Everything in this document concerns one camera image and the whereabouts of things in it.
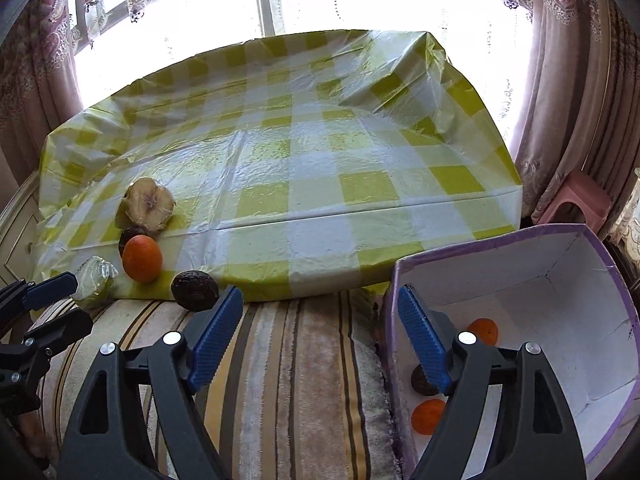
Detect green vegetable piece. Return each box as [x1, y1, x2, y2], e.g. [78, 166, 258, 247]
[72, 256, 118, 311]

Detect small tangerine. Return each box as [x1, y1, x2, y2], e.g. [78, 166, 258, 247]
[411, 399, 446, 436]

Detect orange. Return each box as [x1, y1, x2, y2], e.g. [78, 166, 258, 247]
[466, 318, 499, 347]
[122, 234, 163, 284]

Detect black fruit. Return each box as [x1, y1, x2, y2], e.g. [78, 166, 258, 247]
[170, 270, 219, 312]
[118, 226, 150, 256]
[410, 365, 439, 396]

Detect cut brown fruit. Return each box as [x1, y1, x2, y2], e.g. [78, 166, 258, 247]
[114, 177, 175, 234]

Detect white carved cabinet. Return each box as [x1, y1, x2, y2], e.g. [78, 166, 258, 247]
[0, 171, 41, 287]

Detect black fruit on table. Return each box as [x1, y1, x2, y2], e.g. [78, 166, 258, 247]
[118, 226, 150, 256]

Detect orange beside black fruit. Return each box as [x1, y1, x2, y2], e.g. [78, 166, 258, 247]
[122, 234, 163, 284]

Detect purple white cardboard box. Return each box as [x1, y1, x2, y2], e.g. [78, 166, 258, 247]
[384, 224, 639, 479]

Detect striped sofa cushion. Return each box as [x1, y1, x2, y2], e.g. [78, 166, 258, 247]
[36, 289, 400, 479]

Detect pink plastic stool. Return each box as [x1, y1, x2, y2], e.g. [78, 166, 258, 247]
[537, 170, 612, 234]

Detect green checkered plastic tablecloth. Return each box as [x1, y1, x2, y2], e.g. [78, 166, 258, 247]
[30, 30, 522, 301]

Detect pink floral curtain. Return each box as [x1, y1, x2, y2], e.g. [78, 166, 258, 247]
[514, 0, 639, 236]

